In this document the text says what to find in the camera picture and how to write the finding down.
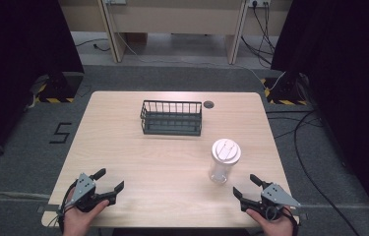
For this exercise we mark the beige wooden desk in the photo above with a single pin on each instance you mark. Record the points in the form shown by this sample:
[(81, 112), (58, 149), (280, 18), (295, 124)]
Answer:
[(178, 16)]

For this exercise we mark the person's right hand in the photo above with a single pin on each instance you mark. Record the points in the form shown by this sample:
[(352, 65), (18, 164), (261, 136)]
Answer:
[(270, 226)]

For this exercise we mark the clear cup with white lid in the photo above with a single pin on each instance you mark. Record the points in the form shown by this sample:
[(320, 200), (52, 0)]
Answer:
[(224, 157)]

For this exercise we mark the white wall socket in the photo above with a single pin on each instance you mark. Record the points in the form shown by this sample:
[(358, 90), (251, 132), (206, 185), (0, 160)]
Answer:
[(259, 2)]

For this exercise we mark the dark curtain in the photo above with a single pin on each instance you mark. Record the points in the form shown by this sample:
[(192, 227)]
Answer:
[(349, 82), (14, 65)]

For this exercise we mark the person's left hand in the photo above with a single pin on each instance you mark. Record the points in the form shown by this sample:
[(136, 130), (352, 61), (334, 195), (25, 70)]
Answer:
[(80, 219)]

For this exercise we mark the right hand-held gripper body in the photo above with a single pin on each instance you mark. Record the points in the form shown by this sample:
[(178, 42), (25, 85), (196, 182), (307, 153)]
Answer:
[(275, 198)]

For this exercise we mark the black stand base striped tape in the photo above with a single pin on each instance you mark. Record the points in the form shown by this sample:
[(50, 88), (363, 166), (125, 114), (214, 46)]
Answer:
[(285, 90), (59, 87)]

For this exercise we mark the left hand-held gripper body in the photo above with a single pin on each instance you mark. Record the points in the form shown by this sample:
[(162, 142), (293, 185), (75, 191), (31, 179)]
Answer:
[(83, 190)]

